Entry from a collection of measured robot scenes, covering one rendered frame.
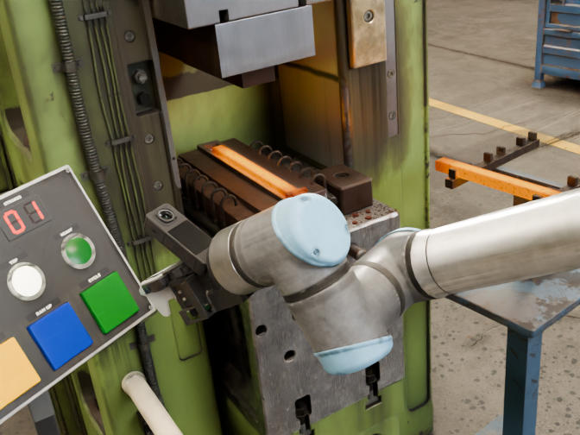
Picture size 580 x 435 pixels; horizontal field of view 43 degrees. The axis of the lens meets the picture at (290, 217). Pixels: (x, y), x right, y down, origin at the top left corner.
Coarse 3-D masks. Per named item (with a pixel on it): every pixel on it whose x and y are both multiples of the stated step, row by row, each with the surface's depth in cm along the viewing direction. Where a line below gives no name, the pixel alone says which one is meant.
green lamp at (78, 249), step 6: (72, 240) 115; (78, 240) 115; (84, 240) 116; (66, 246) 114; (72, 246) 114; (78, 246) 115; (84, 246) 116; (90, 246) 117; (66, 252) 114; (72, 252) 114; (78, 252) 115; (84, 252) 116; (90, 252) 116; (72, 258) 114; (78, 258) 114; (84, 258) 115; (90, 258) 116
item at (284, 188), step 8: (216, 152) 174; (224, 152) 171; (232, 152) 171; (232, 160) 166; (240, 160) 166; (248, 160) 166; (240, 168) 164; (248, 168) 161; (256, 168) 160; (256, 176) 158; (264, 176) 156; (272, 176) 156; (272, 184) 152; (280, 184) 152; (288, 184) 151; (280, 192) 150; (288, 192) 146; (296, 192) 146; (304, 192) 146
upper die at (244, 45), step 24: (168, 24) 145; (216, 24) 127; (240, 24) 129; (264, 24) 131; (288, 24) 134; (312, 24) 137; (168, 48) 149; (192, 48) 138; (216, 48) 129; (240, 48) 130; (264, 48) 133; (288, 48) 136; (312, 48) 138; (216, 72) 132; (240, 72) 132
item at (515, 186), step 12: (444, 168) 161; (456, 168) 158; (468, 168) 157; (480, 168) 156; (480, 180) 154; (492, 180) 152; (504, 180) 150; (516, 180) 149; (516, 192) 148; (528, 192) 146; (540, 192) 143; (552, 192) 143
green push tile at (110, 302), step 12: (108, 276) 117; (96, 288) 115; (108, 288) 116; (120, 288) 118; (84, 300) 113; (96, 300) 114; (108, 300) 115; (120, 300) 117; (132, 300) 118; (96, 312) 113; (108, 312) 115; (120, 312) 116; (132, 312) 118; (108, 324) 114
